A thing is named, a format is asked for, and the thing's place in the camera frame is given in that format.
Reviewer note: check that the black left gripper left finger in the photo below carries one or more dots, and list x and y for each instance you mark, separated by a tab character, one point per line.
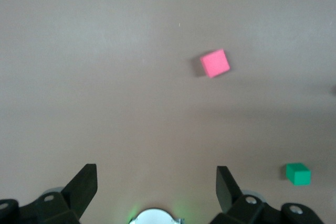
78	190

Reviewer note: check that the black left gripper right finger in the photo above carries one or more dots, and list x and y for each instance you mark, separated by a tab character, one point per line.
228	192

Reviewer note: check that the green foam cube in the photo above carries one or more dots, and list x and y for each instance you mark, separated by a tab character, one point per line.
298	174

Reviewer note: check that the pink foam cube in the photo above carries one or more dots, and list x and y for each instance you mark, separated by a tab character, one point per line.
215	63

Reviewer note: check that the brown table mat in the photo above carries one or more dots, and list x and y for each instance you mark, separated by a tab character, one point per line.
105	51

